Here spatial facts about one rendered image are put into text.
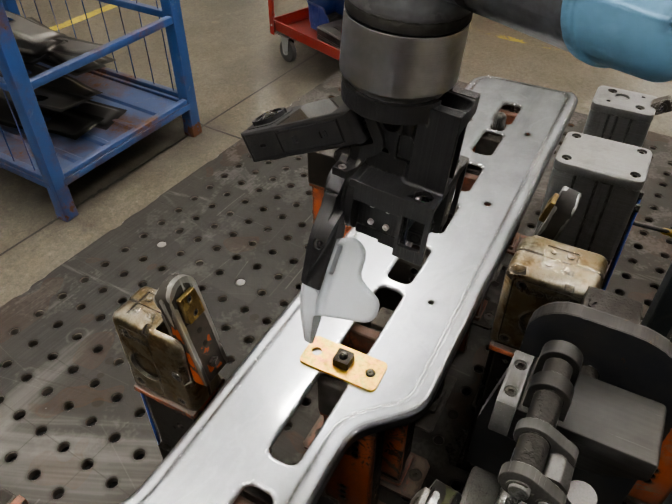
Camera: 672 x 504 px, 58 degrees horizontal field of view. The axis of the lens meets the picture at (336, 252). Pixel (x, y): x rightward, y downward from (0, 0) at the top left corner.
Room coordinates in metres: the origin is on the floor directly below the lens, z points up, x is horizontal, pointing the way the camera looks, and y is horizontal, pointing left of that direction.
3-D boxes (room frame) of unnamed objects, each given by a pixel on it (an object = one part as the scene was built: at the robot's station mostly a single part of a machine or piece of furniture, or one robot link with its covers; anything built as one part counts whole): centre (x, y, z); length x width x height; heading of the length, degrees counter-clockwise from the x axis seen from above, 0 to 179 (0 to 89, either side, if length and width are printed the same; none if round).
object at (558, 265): (0.45, -0.22, 0.89); 0.13 x 0.11 x 0.38; 62
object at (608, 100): (0.82, -0.43, 0.88); 0.11 x 0.10 x 0.36; 62
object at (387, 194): (0.36, -0.04, 1.25); 0.09 x 0.08 x 0.12; 62
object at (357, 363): (0.38, -0.01, 1.01); 0.08 x 0.04 x 0.01; 63
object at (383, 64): (0.36, -0.04, 1.33); 0.08 x 0.08 x 0.05
